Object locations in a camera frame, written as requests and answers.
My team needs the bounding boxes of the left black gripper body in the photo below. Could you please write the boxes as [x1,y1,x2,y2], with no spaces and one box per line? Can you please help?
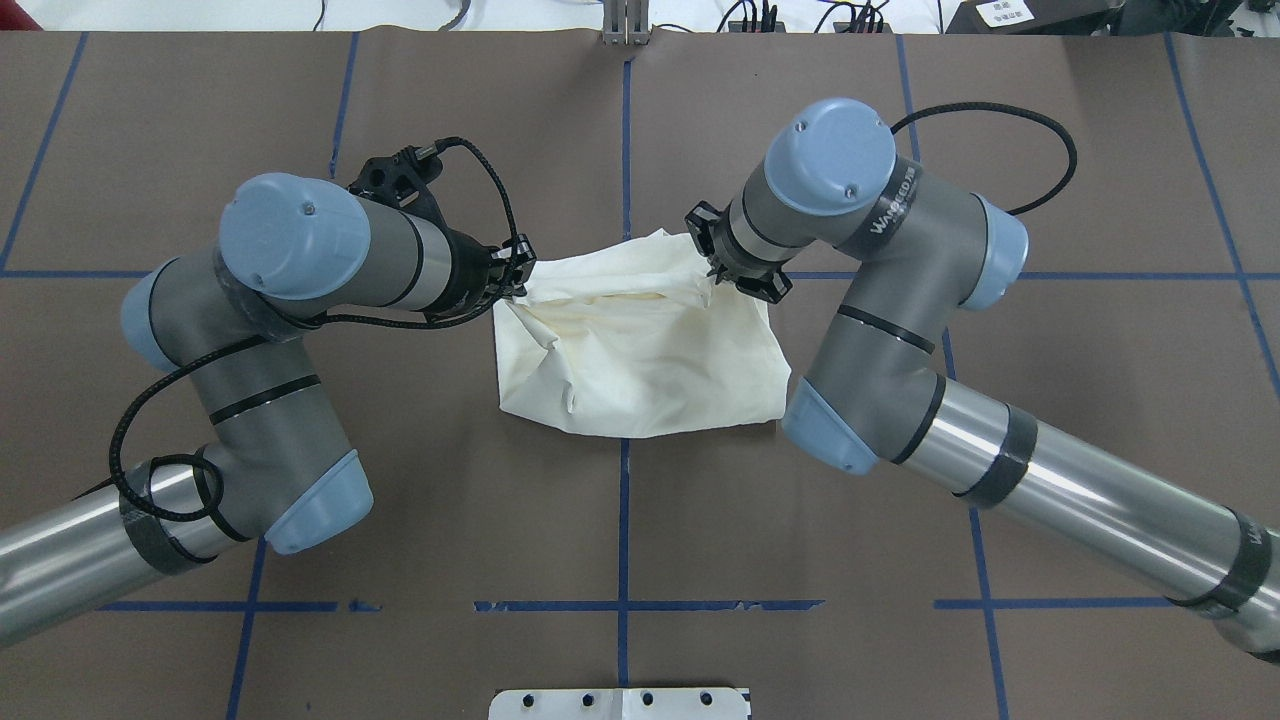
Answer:
[440,232,513,319]

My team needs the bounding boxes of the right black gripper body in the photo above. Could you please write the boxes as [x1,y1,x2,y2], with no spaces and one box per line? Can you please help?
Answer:
[700,222,771,291]

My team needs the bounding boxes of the cream long sleeve cat shirt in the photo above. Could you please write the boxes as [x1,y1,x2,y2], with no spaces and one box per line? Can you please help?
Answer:
[493,231,791,439]

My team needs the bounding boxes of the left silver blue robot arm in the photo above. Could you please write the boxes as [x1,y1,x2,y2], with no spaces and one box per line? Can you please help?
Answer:
[3,170,535,646]

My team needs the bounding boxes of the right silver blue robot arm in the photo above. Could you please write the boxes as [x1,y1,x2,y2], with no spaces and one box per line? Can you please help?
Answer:
[685,97,1279,664]

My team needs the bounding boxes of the black power adapter white label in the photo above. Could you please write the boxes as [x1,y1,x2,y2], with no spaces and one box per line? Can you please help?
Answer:
[943,1,1125,36]

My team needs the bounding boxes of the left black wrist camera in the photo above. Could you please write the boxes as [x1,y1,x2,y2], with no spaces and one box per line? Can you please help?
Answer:
[347,145,445,227]

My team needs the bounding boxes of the aluminium frame post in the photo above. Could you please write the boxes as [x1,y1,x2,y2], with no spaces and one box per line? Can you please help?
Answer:
[600,0,652,46]

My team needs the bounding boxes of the white pillar with base plate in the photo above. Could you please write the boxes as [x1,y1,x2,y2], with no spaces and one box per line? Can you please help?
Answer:
[488,685,753,719]

